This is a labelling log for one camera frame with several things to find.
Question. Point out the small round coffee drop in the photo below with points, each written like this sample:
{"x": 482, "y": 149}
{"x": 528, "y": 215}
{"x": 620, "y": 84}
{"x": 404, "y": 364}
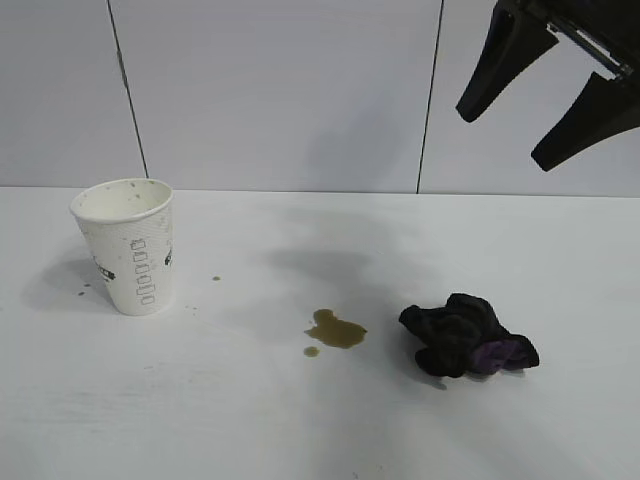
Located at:
{"x": 311, "y": 351}

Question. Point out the black purple cloth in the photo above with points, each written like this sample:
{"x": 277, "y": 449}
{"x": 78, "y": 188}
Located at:
{"x": 450, "y": 340}

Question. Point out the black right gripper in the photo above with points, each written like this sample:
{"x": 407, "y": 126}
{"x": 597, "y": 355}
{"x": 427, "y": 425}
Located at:
{"x": 607, "y": 25}

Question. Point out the white printed paper cup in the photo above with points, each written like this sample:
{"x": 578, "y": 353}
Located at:
{"x": 125, "y": 250}

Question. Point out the brown coffee puddle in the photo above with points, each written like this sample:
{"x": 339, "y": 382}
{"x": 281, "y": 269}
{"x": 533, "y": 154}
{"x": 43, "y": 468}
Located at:
{"x": 337, "y": 332}

